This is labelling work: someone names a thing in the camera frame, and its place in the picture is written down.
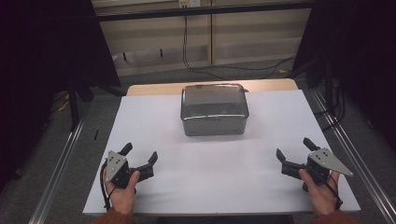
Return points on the grey translucent lidded box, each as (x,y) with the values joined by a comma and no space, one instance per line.
(214,124)

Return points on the white table sheet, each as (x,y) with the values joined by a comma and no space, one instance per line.
(214,174)

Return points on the dark curtain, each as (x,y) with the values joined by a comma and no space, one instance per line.
(361,62)
(40,62)

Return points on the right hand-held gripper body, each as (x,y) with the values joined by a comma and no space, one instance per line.
(327,161)

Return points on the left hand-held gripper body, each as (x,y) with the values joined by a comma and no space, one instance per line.
(115,165)

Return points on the metal floor rail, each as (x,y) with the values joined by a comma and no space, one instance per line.
(59,168)
(358,161)

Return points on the person's right hand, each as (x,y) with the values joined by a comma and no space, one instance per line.
(320,196)

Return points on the person's left hand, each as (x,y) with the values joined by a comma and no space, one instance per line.
(124,196)

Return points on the white wall socket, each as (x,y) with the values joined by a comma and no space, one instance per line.
(190,3)

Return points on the black horizontal bar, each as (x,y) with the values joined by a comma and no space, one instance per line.
(202,11)

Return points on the small black stick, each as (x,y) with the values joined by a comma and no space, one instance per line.
(96,134)

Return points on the wooden table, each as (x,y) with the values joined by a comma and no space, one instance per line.
(155,88)

